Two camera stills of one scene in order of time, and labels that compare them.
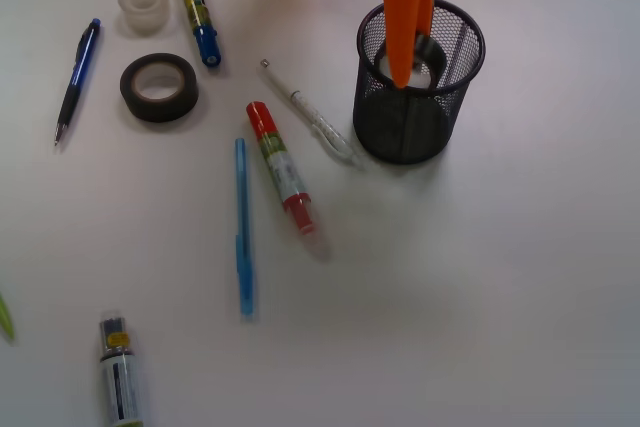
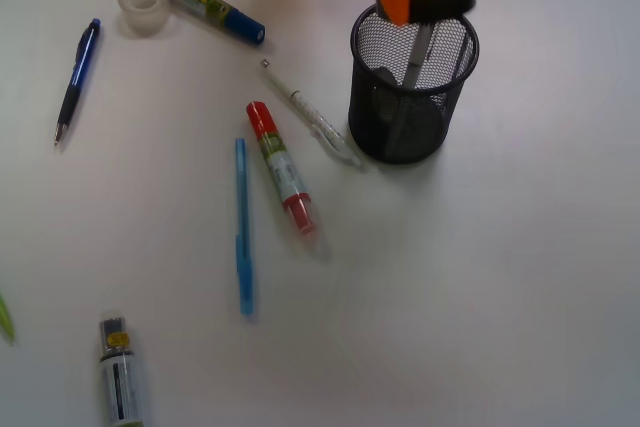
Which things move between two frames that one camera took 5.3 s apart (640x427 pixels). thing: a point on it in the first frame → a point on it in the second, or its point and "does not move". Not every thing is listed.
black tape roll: [428, 50] → [384, 75]
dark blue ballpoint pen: [83, 51] does not move
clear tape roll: [145, 2] does not move
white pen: [330, 138] does not move
